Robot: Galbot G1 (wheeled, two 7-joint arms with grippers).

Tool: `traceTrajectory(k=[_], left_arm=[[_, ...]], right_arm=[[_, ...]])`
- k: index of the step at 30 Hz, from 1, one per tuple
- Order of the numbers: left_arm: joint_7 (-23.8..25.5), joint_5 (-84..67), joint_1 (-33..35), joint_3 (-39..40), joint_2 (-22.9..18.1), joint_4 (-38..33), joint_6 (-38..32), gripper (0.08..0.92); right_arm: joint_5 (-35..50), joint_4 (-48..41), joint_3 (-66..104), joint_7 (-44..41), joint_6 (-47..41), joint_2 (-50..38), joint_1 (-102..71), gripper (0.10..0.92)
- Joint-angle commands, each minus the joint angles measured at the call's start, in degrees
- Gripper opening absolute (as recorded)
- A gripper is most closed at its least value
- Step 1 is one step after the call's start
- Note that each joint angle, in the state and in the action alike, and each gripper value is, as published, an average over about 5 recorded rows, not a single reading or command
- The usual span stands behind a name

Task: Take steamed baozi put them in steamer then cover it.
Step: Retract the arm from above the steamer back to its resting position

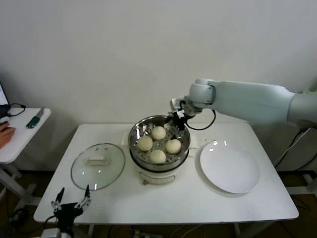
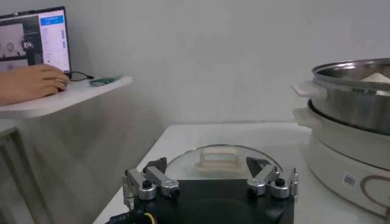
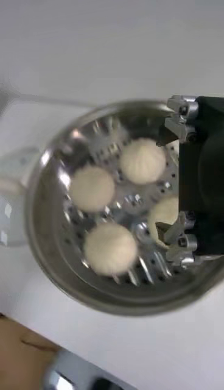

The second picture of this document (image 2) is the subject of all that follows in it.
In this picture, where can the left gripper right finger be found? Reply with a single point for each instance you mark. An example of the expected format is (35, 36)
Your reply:
(268, 178)

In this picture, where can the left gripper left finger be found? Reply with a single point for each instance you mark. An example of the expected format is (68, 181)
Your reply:
(158, 179)

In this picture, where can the white steamed baozi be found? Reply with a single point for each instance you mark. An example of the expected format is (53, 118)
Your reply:
(377, 78)

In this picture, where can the person's bare hand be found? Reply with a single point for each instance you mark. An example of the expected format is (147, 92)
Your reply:
(30, 83)

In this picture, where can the white electric cooker base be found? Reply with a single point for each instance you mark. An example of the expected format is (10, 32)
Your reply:
(335, 158)

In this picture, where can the white side table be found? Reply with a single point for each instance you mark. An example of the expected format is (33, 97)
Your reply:
(85, 91)

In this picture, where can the black laptop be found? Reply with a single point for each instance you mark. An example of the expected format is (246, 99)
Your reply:
(51, 39)

